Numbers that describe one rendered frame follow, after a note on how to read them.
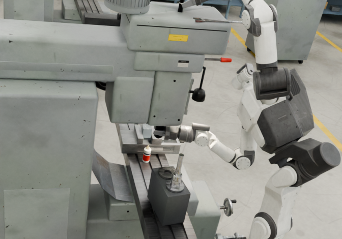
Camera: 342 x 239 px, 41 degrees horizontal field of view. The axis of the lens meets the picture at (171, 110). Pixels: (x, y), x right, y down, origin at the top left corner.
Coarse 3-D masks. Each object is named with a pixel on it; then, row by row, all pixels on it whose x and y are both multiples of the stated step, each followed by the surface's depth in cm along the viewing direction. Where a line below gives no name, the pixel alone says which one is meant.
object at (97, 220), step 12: (96, 192) 265; (204, 192) 281; (96, 204) 256; (204, 204) 271; (216, 204) 273; (96, 216) 248; (192, 216) 262; (204, 216) 264; (216, 216) 266; (96, 228) 248; (108, 228) 250; (120, 228) 252; (132, 228) 255; (204, 228) 269; (216, 228) 272
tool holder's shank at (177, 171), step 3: (180, 153) 211; (180, 156) 209; (183, 156) 210; (180, 159) 210; (177, 162) 212; (180, 162) 211; (177, 165) 212; (180, 165) 212; (177, 168) 213; (180, 168) 213; (177, 171) 213; (180, 171) 214; (177, 174) 214
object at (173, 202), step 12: (156, 168) 230; (168, 168) 229; (156, 180) 225; (168, 180) 221; (156, 192) 226; (168, 192) 215; (180, 192) 217; (156, 204) 227; (168, 204) 215; (180, 204) 219; (168, 216) 220; (180, 216) 223
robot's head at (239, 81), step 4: (236, 76) 222; (240, 76) 220; (244, 76) 218; (232, 80) 225; (236, 80) 222; (240, 80) 221; (244, 80) 220; (248, 80) 221; (232, 84) 224; (236, 84) 223; (240, 84) 221; (244, 84) 220; (248, 84) 218; (236, 88) 224; (240, 88) 224
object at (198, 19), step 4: (196, 20) 201; (200, 20) 202; (204, 20) 203; (208, 20) 204; (212, 20) 205; (216, 20) 205; (220, 20) 206; (224, 20) 207; (228, 20) 208; (232, 20) 209; (236, 20) 210
